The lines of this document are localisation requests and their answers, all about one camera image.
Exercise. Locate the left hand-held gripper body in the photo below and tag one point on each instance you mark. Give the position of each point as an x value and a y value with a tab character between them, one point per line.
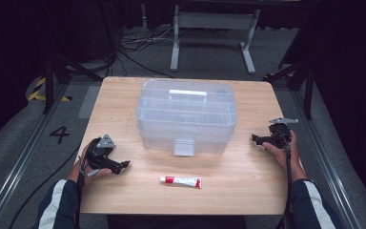
100	156

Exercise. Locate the white red ointment tube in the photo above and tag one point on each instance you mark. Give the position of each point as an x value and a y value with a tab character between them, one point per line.
181	181

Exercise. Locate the black tripod stand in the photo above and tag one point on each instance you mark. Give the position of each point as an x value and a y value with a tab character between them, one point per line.
48	86
308	89

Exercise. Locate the person's left hand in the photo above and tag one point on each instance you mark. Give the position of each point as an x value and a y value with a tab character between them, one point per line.
90	176

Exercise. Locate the clear plastic storage box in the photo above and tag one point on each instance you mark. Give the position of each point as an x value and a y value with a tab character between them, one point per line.
187	117

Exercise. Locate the person's right hand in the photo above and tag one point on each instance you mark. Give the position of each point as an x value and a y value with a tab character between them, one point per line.
282	157

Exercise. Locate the grey metal floor rail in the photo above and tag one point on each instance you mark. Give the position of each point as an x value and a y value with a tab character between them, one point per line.
19	165
327	165

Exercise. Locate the grey metal table frame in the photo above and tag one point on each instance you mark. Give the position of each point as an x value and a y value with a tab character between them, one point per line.
214	20

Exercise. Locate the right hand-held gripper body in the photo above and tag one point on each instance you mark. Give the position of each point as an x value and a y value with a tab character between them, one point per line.
280	135

